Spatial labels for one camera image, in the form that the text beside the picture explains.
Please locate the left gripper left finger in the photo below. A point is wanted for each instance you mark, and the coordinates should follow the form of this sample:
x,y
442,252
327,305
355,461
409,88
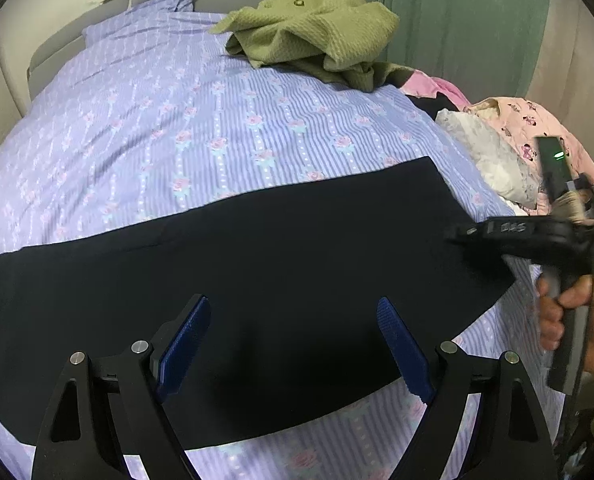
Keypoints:
x,y
78,438

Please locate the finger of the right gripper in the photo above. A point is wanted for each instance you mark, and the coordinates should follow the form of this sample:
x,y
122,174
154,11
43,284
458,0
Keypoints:
x,y
475,239

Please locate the black pants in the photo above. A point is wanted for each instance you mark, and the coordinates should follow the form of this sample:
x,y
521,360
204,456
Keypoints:
x,y
293,276

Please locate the right hand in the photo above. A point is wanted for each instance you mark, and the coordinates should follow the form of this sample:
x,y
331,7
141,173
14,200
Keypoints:
x,y
552,310

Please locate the white fluffy cloth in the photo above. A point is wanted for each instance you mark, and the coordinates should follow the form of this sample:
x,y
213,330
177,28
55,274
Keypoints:
x,y
501,167

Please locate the pink printed quilt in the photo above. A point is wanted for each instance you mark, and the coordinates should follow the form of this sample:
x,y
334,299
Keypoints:
x,y
519,122

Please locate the bright pink garment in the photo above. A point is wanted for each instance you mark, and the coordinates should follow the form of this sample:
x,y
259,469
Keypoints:
x,y
421,85

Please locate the green curtain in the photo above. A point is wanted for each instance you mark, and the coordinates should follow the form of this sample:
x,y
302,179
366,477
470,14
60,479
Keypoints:
x,y
485,47

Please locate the olive green knit garment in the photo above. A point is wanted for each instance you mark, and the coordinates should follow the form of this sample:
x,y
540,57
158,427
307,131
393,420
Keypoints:
x,y
336,41

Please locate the purple floral bed sheet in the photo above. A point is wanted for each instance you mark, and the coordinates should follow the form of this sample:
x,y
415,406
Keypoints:
x,y
156,120

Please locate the purple floral pillow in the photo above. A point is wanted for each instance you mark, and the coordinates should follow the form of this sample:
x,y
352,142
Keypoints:
x,y
142,11

